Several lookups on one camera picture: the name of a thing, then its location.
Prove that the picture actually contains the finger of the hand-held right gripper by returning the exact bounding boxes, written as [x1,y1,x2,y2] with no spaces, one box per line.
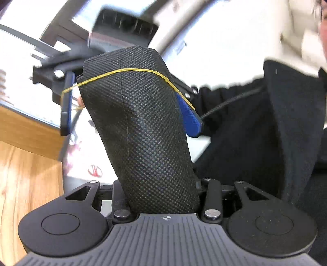
[166,74,204,139]
[60,71,77,136]

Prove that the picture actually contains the white bag with red logo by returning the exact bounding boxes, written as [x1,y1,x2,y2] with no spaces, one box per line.
[64,120,115,187]

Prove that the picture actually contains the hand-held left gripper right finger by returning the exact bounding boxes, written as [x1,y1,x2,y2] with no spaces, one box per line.
[196,177,277,223]

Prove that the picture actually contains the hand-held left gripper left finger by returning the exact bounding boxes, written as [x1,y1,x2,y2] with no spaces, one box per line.
[65,180,131,222]

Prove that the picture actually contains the black cable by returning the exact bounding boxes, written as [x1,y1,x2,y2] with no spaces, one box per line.
[200,87,265,119]

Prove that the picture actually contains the black shopping bag red stripes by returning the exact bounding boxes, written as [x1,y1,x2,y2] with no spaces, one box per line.
[81,45,200,214]

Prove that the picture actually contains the person's head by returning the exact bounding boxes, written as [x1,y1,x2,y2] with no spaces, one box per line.
[312,0,327,77]

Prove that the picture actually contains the person's black coat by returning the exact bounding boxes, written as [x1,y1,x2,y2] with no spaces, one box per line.
[190,59,327,266]

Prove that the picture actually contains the yellow rubber band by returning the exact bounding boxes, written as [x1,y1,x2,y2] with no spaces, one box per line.
[61,68,197,112]

